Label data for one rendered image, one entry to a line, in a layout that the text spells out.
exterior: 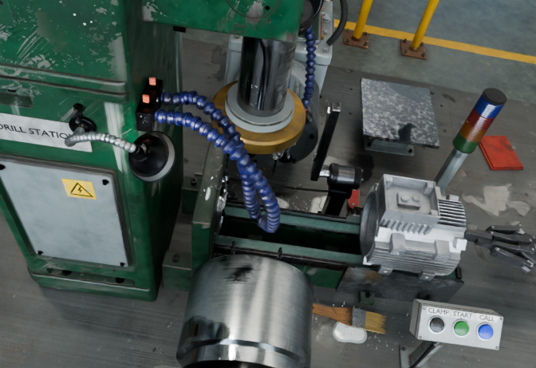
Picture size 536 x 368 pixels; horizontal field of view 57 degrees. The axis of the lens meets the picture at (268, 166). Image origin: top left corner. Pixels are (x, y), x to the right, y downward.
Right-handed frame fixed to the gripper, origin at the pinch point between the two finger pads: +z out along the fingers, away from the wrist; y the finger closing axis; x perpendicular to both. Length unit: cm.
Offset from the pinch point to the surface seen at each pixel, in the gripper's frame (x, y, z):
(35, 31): -43, 18, 92
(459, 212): -7.2, 0.1, 8.7
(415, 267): 4.8, 9.2, 14.2
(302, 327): -4, 32, 43
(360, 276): 16.2, 7.9, 23.0
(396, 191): -5.8, -2.8, 23.0
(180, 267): 20, 13, 67
